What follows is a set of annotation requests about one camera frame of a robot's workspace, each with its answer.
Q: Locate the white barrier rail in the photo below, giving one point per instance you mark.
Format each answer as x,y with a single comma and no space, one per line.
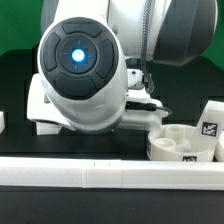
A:
2,122
121,174
219,151

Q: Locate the white left barrier rail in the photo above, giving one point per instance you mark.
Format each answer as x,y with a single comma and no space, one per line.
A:
2,122

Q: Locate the white right barrier rail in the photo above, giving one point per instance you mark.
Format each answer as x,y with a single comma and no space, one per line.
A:
219,151

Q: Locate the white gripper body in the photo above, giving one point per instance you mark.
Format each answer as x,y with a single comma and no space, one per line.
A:
41,109

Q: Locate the white front barrier rail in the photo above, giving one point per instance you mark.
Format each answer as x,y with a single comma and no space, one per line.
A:
121,174

